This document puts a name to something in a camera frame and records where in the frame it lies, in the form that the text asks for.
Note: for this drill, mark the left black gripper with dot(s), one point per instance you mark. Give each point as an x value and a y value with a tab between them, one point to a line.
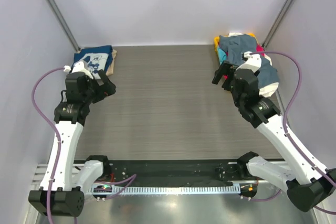
108	86

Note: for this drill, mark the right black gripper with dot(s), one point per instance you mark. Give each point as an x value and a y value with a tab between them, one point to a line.
224	70

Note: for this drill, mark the grey-blue t shirt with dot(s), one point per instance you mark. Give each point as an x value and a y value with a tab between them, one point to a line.
236	46

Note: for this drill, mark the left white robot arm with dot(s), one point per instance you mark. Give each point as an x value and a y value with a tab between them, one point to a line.
61	193

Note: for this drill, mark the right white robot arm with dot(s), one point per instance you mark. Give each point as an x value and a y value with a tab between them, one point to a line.
307	182

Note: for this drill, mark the folded tan t shirt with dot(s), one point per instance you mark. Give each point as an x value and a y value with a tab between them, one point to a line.
110	69

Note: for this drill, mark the light blue t shirt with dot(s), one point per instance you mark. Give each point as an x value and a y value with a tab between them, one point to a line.
221	55

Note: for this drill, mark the folded navy cartoon t shirt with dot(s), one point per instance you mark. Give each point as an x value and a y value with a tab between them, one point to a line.
97	58

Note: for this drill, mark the yellow plastic bin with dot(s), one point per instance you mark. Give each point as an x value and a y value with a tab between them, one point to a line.
216	39

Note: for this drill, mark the white t shirt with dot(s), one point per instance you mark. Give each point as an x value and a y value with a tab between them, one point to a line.
252	58

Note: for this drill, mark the red t shirt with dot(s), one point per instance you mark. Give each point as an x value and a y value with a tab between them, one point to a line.
259	48

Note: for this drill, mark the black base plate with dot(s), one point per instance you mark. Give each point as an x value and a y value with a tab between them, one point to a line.
176	173

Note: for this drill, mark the white slotted cable duct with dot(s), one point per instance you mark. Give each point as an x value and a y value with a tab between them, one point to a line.
100	190

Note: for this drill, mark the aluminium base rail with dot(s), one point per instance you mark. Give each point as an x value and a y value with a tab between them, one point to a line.
41	170

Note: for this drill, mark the right aluminium frame post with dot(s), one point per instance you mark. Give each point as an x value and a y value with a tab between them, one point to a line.
276	24

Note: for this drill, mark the aluminium frame post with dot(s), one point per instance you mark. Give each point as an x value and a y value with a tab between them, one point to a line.
276	24
60	18

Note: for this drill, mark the left aluminium frame post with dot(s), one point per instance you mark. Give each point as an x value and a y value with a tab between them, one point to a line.
60	18

